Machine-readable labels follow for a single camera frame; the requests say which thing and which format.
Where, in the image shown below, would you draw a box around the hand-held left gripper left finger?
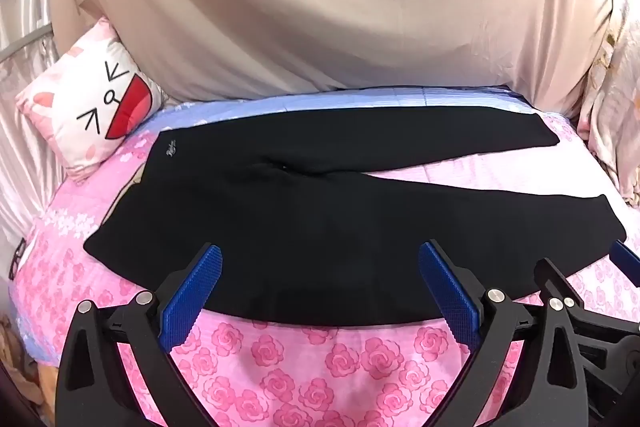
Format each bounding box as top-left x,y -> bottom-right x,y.
54,244 -> 223,427

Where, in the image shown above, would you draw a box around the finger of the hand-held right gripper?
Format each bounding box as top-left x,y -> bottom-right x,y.
609,240 -> 640,277
534,258 -> 603,329

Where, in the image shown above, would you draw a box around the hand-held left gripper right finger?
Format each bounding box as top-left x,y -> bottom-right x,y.
419,241 -> 590,427

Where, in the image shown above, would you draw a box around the black pants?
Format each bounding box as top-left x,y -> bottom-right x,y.
82,106 -> 628,328

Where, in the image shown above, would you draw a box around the pink floral bedsheet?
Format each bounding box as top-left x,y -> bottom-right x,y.
7,84 -> 640,427

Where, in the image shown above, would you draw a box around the cream floral cloth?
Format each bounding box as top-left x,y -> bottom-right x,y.
575,0 -> 640,212

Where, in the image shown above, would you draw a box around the small black object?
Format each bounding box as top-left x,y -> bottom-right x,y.
9,238 -> 27,282

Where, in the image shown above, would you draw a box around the tan cloth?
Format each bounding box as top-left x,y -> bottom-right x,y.
0,314 -> 57,410

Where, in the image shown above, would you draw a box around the cat face pillow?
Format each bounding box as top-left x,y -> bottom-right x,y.
15,17 -> 168,182

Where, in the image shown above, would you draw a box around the white satin curtain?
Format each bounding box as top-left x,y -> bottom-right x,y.
0,0 -> 71,258

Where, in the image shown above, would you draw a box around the beige cloth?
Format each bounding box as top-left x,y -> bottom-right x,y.
47,0 -> 617,118

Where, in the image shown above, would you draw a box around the grey metal rail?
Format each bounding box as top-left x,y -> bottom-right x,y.
0,24 -> 53,62

